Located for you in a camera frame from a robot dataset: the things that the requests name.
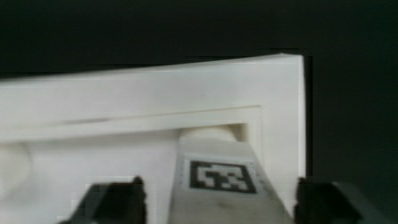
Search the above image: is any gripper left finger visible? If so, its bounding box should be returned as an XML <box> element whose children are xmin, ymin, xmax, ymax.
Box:
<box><xmin>58</xmin><ymin>177</ymin><xmax>147</xmax><ymax>224</ymax></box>

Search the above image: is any white leg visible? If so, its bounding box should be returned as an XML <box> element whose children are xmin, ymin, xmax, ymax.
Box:
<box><xmin>166</xmin><ymin>126</ymin><xmax>294</xmax><ymax>224</ymax></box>

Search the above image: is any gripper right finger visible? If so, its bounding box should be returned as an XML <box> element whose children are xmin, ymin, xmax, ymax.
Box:
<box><xmin>292</xmin><ymin>178</ymin><xmax>394</xmax><ymax>224</ymax></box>

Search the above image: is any white square table top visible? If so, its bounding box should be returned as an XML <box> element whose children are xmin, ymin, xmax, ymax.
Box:
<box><xmin>0</xmin><ymin>54</ymin><xmax>305</xmax><ymax>224</ymax></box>

